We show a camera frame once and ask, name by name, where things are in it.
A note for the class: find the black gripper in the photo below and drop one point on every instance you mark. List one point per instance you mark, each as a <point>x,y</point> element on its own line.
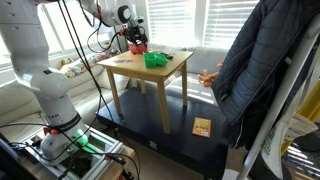
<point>136,33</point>

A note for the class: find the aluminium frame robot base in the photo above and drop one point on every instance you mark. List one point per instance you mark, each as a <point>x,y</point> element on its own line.
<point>106,150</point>

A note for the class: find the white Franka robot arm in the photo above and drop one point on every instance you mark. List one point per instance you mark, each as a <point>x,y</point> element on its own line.
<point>33,50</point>

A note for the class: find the red patterned box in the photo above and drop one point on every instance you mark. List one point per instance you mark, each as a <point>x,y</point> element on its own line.
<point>138,49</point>

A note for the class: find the green plastic box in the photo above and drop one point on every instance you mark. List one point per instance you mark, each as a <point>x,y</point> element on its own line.
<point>151,60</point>

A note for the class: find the small box on floor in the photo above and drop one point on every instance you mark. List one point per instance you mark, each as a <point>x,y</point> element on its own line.
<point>201,127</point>

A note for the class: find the wooden square table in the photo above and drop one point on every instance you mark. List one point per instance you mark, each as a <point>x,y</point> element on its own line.
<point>136,68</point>

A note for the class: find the black remote control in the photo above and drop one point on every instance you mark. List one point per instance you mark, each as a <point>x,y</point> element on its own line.
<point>166,55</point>

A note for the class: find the white window blind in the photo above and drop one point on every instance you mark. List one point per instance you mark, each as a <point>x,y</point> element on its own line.
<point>226,23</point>
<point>170,23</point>

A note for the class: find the floral patterned cushion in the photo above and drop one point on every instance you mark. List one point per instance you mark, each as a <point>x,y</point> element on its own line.
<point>78,68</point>

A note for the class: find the orange plush toy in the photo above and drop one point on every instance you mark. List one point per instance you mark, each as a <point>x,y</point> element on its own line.
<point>208,79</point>

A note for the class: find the grey fabric sofa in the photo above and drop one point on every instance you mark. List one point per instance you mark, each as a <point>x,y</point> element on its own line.
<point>83,100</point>

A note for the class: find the black low platform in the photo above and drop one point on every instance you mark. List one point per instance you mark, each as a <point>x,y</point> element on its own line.
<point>180,140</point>

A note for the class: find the dark blue puffer jacket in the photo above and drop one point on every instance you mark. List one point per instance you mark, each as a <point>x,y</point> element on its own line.
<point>260,66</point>

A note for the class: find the white printed tote bag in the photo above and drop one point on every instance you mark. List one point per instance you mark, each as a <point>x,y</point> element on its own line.
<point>283,143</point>

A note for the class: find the yellow pole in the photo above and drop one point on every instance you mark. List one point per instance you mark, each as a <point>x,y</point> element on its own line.
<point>311,103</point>

